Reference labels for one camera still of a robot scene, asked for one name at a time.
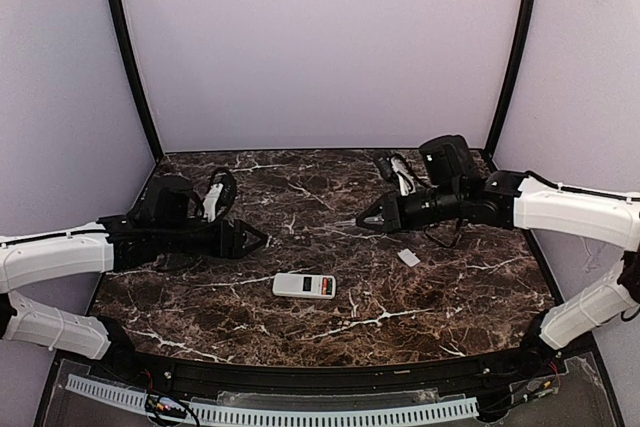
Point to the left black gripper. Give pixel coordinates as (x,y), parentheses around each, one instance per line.
(227,239)

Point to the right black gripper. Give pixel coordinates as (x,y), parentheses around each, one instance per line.
(393,210)

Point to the white battery cover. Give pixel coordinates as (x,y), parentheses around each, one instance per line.
(408,257)

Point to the white remote control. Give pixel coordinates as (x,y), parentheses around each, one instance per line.
(304,286)

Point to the clear handle screwdriver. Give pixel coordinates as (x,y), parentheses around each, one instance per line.
(350,222)

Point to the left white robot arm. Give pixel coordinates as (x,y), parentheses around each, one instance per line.
(111,244)

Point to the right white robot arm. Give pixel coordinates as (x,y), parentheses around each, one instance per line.
(526,201)

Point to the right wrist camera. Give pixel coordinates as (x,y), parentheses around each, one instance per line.
(447,157)

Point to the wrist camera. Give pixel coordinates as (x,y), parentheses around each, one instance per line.
(166,202)
(447,157)

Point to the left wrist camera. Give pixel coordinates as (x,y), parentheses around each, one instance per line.
(166,202)

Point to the black front rail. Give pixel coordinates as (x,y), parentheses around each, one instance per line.
(480,374)

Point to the white slotted cable duct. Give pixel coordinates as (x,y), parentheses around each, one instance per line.
(409,408)

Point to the right black frame post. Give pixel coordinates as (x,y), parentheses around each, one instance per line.
(520,36)

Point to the black frame post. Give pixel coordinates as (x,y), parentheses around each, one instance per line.
(128,58)
(520,36)

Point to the left black frame post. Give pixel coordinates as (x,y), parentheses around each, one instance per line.
(128,58)

